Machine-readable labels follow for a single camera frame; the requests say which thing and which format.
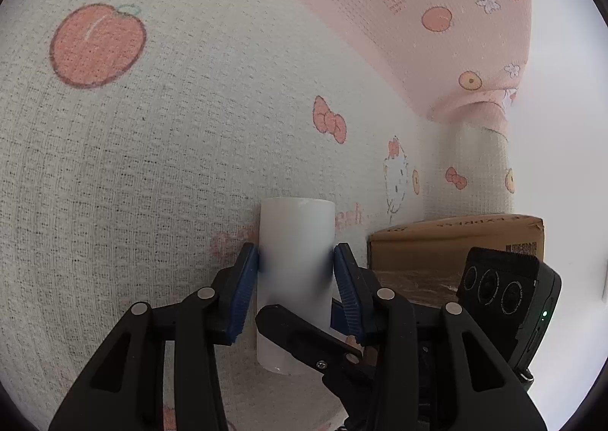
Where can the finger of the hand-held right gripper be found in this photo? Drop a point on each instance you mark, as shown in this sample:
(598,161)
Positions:
(337,317)
(299,331)

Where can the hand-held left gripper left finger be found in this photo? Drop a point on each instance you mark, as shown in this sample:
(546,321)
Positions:
(244,293)

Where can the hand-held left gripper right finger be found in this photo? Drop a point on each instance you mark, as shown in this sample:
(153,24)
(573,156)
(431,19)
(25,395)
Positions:
(349,293)

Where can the white paper tube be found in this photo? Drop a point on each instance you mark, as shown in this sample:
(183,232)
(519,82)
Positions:
(294,246)

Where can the brown cardboard box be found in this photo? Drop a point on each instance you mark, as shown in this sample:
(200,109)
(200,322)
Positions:
(451,246)

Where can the pink cat print blanket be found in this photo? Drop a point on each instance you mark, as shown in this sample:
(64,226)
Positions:
(166,127)

